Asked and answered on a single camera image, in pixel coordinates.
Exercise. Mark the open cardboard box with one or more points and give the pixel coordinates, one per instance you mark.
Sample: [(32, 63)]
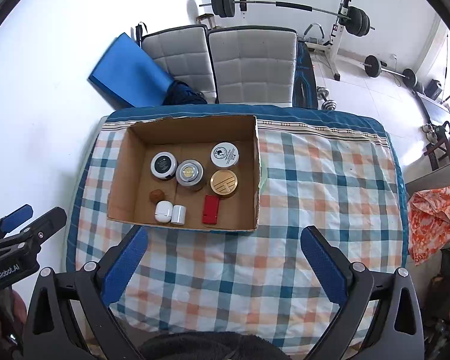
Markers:
[(187, 138)]

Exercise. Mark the grey quilted cushion left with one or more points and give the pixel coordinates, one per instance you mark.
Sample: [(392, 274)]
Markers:
[(183, 52)]

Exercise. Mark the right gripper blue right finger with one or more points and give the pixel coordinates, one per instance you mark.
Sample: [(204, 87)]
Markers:
[(328, 264)]

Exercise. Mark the small barbell on floor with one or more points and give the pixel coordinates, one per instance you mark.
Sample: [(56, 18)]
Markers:
[(373, 68)]

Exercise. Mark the dark wooden chair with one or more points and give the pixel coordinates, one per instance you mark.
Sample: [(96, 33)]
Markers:
[(438, 147)]

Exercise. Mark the chrome dumbbell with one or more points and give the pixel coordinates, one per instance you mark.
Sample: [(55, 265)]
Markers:
[(327, 104)]

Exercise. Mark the grey quilted cushion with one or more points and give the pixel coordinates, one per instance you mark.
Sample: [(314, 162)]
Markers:
[(183, 52), (254, 64)]

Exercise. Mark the black and white round jar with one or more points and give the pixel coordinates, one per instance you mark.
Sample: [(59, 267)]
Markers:
[(163, 165)]

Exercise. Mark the black blue weight bench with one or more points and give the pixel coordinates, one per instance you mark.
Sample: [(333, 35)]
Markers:
[(304, 93)]

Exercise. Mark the brown walnut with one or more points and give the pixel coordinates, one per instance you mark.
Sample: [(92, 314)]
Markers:
[(156, 196)]

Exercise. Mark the red rectangular case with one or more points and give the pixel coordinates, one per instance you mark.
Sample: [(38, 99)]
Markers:
[(210, 210)]

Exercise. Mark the barbell on rack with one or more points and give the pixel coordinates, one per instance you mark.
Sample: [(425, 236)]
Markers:
[(355, 20)]

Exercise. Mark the white jar with printed lid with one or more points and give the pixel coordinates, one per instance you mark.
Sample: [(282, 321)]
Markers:
[(224, 155)]

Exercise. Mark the small white cylinder bottle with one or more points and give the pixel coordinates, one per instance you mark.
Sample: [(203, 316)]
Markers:
[(178, 215)]

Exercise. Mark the grey quilted cushion right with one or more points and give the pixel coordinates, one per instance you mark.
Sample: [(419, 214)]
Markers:
[(254, 64)]

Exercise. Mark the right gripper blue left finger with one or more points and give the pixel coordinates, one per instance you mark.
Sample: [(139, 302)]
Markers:
[(119, 264)]

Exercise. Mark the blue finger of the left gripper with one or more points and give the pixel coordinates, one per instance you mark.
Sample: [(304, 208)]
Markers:
[(15, 219), (39, 231)]

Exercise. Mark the plaid checkered tablecloth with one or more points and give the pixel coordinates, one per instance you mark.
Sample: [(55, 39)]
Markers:
[(330, 169)]

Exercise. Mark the orange white patterned cloth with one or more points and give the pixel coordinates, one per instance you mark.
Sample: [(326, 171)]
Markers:
[(429, 223)]

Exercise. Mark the dark blue knitted fabric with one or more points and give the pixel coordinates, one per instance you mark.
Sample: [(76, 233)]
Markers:
[(179, 93)]

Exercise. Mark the gold round tin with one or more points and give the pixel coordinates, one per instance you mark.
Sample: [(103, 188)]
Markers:
[(223, 183)]

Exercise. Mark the grey armchair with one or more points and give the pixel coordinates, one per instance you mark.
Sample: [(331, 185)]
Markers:
[(437, 179)]

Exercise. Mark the white earbud case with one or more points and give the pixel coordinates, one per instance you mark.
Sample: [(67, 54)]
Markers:
[(163, 212)]

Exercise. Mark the silver round tin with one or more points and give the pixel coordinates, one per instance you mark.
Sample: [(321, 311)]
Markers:
[(190, 175)]

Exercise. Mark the blue foam mat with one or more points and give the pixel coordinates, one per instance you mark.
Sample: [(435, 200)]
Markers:
[(127, 74)]

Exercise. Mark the person hand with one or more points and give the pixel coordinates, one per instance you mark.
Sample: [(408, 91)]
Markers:
[(12, 322)]

